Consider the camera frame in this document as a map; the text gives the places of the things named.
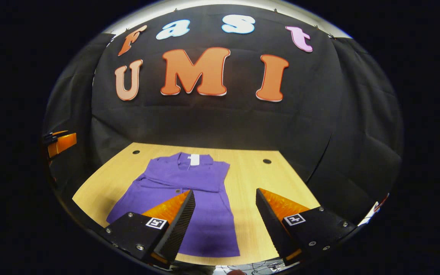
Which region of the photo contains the white-edged panel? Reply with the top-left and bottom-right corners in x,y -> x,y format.
357,193 -> 390,226

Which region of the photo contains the row of small backdrop clips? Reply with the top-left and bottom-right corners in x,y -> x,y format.
125,8 -> 337,39

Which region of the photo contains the small red tag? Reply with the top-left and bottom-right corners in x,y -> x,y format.
375,194 -> 390,212

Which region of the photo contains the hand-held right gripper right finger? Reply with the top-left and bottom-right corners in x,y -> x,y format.
256,188 -> 358,264

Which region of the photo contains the purple collared shirt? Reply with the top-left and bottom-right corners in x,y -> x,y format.
106,152 -> 241,257

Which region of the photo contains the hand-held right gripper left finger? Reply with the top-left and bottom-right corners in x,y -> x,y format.
98,190 -> 196,266

